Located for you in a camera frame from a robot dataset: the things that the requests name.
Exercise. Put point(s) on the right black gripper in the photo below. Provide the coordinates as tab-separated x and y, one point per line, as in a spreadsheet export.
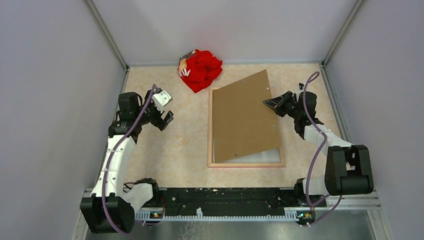
277	103

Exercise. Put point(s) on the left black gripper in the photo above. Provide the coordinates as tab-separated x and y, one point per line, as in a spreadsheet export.
159	122

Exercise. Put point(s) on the brown cardboard backing board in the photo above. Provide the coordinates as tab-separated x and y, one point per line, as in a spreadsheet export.
242	123

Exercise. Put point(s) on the pink wooden picture frame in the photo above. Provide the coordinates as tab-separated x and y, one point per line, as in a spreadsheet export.
210	146

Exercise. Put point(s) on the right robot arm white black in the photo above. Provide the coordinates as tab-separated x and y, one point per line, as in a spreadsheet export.
338	168

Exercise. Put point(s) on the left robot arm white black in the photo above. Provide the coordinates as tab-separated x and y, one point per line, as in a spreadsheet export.
108	208

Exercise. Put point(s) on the crumpled red cloth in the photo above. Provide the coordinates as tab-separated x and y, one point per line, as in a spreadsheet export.
198	69

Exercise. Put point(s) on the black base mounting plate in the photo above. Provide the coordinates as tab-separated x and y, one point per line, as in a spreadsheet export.
226	202

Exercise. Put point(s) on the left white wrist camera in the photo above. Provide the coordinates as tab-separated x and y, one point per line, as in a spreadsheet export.
161	98

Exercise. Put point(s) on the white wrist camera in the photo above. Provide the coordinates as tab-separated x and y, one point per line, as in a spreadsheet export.
301	86
161	98

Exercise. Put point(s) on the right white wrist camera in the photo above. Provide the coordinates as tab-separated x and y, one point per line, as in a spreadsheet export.
301	86

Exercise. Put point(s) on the aluminium front rail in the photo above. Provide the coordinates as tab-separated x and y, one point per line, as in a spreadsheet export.
299	215

